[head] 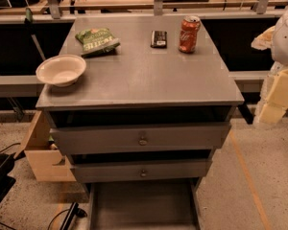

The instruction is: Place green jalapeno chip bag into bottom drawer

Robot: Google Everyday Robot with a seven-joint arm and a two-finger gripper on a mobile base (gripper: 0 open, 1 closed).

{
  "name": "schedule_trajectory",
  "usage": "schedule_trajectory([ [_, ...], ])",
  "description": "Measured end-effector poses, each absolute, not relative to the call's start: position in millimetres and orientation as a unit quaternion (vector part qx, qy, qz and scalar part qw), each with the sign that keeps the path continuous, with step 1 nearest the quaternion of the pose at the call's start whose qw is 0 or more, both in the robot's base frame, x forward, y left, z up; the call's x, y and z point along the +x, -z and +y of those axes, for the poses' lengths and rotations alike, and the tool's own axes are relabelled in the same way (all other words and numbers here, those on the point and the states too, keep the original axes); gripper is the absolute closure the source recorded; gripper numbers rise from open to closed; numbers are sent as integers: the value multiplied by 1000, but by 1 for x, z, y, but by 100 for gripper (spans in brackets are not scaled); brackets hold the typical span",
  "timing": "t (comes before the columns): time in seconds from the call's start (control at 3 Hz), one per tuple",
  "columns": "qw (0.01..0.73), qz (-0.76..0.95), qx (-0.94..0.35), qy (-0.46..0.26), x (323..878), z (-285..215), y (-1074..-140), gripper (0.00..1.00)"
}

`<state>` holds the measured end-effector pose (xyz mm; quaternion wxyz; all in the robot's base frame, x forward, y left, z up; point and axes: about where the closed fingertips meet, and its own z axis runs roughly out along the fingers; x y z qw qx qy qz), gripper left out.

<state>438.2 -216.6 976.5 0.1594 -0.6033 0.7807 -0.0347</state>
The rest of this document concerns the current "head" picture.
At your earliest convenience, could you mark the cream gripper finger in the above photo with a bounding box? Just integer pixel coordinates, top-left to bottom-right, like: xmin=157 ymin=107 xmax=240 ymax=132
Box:
xmin=251 ymin=26 xmax=275 ymax=50
xmin=255 ymin=99 xmax=286 ymax=125

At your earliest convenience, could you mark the green jalapeno chip bag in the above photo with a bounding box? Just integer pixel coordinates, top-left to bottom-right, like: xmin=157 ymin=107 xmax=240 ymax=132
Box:
xmin=75 ymin=28 xmax=120 ymax=58

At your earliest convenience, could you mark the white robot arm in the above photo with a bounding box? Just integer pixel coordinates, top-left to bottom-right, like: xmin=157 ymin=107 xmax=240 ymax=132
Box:
xmin=251 ymin=10 xmax=288 ymax=127

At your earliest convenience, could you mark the grey top drawer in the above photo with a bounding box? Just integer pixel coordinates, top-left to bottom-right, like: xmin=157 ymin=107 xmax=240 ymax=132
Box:
xmin=51 ymin=122 xmax=230 ymax=155

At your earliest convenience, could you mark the grey drawer cabinet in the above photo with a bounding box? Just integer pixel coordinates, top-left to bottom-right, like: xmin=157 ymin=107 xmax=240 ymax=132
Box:
xmin=35 ymin=14 xmax=245 ymax=230

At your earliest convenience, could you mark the grey open bottom drawer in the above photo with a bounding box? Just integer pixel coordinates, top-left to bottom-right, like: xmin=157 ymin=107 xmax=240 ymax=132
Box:
xmin=88 ymin=179 xmax=202 ymax=230

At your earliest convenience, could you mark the grey middle drawer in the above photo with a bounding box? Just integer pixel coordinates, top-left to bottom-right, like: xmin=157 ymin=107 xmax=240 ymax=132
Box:
xmin=71 ymin=159 xmax=212 ymax=183

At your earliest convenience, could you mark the orange soda can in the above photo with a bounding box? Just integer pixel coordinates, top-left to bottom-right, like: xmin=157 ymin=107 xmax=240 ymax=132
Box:
xmin=179 ymin=15 xmax=201 ymax=54

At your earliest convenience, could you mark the black snack bar packet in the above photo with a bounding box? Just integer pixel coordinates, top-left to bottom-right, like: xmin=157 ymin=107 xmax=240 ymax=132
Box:
xmin=151 ymin=31 xmax=167 ymax=48

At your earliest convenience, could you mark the white paper bowl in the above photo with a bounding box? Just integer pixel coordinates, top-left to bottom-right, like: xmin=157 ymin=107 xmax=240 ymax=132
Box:
xmin=36 ymin=55 xmax=86 ymax=87

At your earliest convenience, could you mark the black power strip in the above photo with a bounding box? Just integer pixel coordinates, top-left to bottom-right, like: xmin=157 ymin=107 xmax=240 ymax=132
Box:
xmin=60 ymin=202 xmax=87 ymax=230

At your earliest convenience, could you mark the wooden box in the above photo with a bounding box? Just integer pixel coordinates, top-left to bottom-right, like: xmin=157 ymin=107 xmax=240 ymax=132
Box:
xmin=14 ymin=111 xmax=75 ymax=182

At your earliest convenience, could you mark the black equipment case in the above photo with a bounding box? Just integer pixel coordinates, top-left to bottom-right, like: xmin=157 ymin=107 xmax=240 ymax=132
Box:
xmin=0 ymin=152 xmax=16 ymax=216

